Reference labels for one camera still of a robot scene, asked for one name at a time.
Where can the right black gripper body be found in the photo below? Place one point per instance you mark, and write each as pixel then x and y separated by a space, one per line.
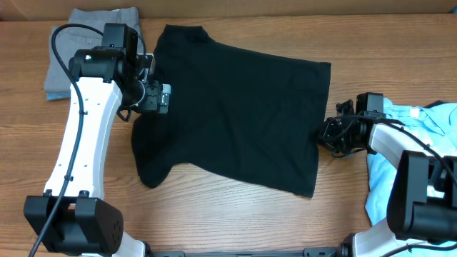
pixel 340 137

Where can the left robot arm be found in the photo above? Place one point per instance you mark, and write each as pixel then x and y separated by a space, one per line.
pixel 112 80

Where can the black t-shirt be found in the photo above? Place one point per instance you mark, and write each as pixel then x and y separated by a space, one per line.
pixel 237 113

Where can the folded grey shorts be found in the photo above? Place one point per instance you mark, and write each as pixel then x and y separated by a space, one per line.
pixel 70 40

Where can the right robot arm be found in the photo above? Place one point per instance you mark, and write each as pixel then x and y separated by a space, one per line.
pixel 412 175

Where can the folded light blue garment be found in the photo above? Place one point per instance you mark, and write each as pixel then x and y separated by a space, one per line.
pixel 55 96

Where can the light blue t-shirt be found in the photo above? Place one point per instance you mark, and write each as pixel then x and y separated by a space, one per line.
pixel 412 182

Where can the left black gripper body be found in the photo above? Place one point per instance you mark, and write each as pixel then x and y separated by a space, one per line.
pixel 154 100

